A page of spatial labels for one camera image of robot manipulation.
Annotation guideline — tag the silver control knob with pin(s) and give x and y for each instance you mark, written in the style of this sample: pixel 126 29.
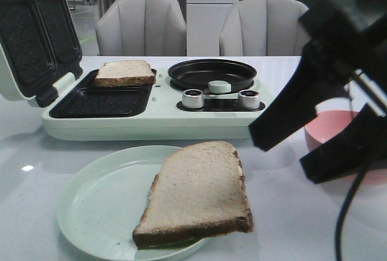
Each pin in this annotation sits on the silver control knob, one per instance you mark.
pixel 249 99
pixel 193 99

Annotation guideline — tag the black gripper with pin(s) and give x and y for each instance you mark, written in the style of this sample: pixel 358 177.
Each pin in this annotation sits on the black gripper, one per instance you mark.
pixel 340 24

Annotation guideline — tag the left grey upholstered chair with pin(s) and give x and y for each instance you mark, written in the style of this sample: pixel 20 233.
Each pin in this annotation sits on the left grey upholstered chair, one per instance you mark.
pixel 142 28

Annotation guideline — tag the white cabinet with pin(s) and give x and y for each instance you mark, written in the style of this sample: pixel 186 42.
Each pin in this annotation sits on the white cabinet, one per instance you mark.
pixel 205 20

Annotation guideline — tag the mint green sandwich maker lid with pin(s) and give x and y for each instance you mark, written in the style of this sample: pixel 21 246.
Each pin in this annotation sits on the mint green sandwich maker lid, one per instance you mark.
pixel 39 46

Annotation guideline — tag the black round frying pan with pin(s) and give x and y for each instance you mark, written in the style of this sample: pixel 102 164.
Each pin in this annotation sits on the black round frying pan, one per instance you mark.
pixel 197 73

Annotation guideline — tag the right silver control knob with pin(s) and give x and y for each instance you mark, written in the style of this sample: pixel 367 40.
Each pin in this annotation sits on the right silver control knob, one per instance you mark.
pixel 249 99

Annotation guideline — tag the left silver control knob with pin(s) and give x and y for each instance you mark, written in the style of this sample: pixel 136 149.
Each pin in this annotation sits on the left silver control knob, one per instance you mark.
pixel 193 99

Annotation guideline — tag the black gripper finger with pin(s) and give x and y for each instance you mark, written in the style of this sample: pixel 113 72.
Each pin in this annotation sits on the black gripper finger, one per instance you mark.
pixel 290 107
pixel 342 156

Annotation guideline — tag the mint green round plate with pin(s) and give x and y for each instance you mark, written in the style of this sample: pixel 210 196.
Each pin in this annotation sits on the mint green round plate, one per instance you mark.
pixel 103 203

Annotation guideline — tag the pink bowl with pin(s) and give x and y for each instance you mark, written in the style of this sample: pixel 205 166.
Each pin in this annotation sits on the pink bowl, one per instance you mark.
pixel 328 124

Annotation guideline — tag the right grey upholstered chair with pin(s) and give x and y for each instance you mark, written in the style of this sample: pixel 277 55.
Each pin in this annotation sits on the right grey upholstered chair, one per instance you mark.
pixel 264 28

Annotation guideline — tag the mint green breakfast maker base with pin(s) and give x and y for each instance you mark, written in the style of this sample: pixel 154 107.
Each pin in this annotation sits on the mint green breakfast maker base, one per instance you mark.
pixel 84 112

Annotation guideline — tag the grey upholstered chair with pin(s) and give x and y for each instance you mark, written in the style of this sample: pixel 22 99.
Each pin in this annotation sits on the grey upholstered chair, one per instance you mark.
pixel 142 28
pixel 264 28

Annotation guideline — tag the bread slice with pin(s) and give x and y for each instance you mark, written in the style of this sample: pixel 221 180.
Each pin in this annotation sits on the bread slice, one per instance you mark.
pixel 125 73
pixel 199 192

